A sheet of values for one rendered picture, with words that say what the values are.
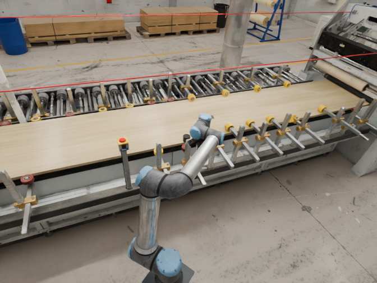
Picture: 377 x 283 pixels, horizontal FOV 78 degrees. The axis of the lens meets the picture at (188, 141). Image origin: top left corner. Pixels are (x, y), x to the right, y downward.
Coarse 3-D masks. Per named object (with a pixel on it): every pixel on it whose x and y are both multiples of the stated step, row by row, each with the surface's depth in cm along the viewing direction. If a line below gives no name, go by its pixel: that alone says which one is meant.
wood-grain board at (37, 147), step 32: (256, 96) 290; (288, 96) 296; (320, 96) 303; (0, 128) 210; (32, 128) 214; (64, 128) 217; (96, 128) 220; (128, 128) 224; (160, 128) 227; (224, 128) 235; (0, 160) 182; (32, 160) 184; (64, 160) 187; (96, 160) 189
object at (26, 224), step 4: (32, 184) 175; (28, 188) 172; (32, 188) 173; (28, 192) 169; (32, 192) 171; (28, 196) 167; (28, 204) 162; (28, 208) 160; (24, 212) 157; (28, 212) 157; (24, 216) 155; (28, 216) 155; (24, 220) 153; (28, 220) 154; (24, 224) 151; (28, 224) 152; (24, 228) 149; (28, 228) 151; (24, 232) 147; (28, 232) 150
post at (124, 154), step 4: (124, 152) 167; (124, 156) 170; (124, 160) 172; (124, 164) 174; (124, 168) 182; (128, 168) 179; (124, 172) 182; (128, 172) 182; (128, 176) 185; (128, 180) 188; (128, 184) 191; (128, 188) 193
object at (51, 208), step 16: (368, 128) 290; (288, 144) 254; (304, 144) 256; (320, 144) 267; (240, 160) 230; (96, 192) 190; (112, 192) 191; (128, 192) 193; (32, 208) 175; (48, 208) 176; (64, 208) 177; (80, 208) 184; (0, 224) 164; (16, 224) 169
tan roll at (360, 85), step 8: (320, 64) 345; (328, 64) 337; (328, 72) 336; (336, 72) 325; (344, 72) 317; (344, 80) 316; (352, 80) 306; (360, 80) 300; (360, 88) 299; (368, 88) 295
